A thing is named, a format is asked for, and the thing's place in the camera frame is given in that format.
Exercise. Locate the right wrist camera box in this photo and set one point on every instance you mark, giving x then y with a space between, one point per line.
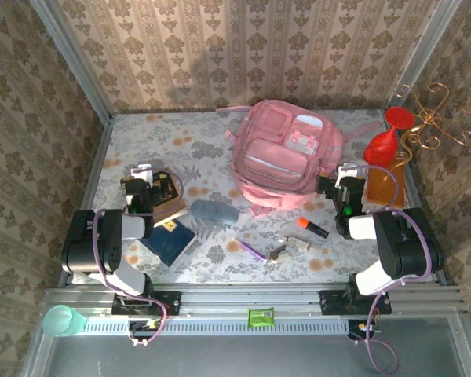
345 169

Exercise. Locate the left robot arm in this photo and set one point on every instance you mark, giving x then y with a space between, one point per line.
90 243

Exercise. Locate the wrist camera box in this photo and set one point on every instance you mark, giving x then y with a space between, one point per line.
345 169
143 170

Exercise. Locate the orange wooden block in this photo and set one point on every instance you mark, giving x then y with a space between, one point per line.
382 188

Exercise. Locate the blue book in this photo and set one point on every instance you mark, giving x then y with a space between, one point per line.
169 241

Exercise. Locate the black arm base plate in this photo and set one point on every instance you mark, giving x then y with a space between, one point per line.
331 302
169 302

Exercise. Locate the grey-blue pencil case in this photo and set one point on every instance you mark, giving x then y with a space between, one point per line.
214 212

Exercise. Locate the purple pen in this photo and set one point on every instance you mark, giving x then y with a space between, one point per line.
251 248

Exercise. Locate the aluminium side rail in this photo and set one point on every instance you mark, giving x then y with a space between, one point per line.
411 184
99 157

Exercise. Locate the green packet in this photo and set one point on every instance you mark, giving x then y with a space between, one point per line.
261 317

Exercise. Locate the aluminium front rail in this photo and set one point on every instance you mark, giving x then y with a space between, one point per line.
239 296

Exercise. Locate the teal plastic cup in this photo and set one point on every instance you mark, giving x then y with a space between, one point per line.
60 320

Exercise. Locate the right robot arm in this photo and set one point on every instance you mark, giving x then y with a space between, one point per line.
404 243

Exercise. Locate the pink backpack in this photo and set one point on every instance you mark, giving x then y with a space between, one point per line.
274 165

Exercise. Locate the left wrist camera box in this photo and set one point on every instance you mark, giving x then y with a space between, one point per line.
143 170

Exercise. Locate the aluminium corner post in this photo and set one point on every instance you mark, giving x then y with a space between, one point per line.
424 55
74 63

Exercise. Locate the dark brown book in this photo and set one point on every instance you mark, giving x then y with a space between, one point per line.
169 214

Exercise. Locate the red wine glass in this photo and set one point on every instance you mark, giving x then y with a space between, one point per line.
380 149

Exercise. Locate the orange and black highlighter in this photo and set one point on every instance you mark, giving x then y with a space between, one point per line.
314 228

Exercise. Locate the black and beige clip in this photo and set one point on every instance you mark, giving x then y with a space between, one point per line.
278 254

